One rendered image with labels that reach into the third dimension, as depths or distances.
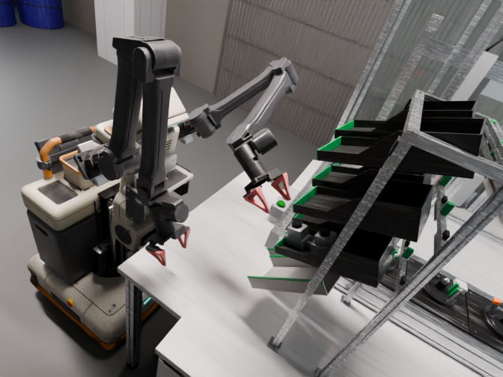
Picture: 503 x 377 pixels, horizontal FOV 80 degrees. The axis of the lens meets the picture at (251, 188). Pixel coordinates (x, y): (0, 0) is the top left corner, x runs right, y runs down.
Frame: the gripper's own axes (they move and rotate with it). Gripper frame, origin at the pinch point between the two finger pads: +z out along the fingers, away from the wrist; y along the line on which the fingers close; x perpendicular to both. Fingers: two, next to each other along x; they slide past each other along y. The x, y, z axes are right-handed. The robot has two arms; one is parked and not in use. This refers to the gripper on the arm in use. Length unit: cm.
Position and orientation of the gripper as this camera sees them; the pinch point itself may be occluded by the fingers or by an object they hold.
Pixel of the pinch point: (278, 203)
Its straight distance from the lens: 86.5
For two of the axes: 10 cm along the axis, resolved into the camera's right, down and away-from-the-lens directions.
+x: -4.9, 4.4, 7.5
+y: 6.8, -3.5, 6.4
